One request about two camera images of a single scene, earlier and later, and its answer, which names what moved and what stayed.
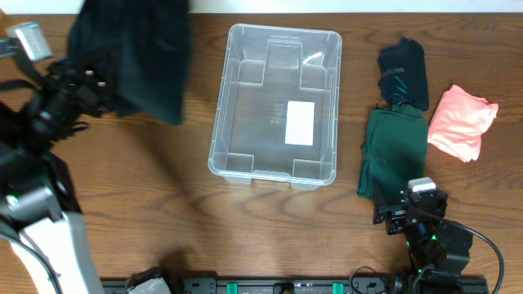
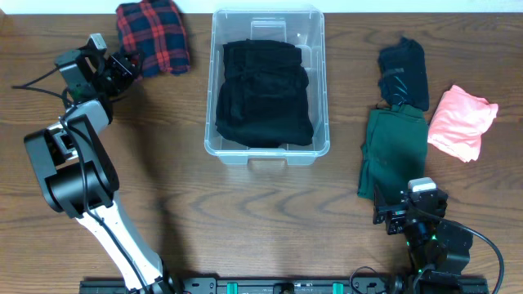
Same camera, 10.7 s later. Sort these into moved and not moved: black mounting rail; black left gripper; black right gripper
Moved: black left gripper
Not moved: black mounting rail; black right gripper
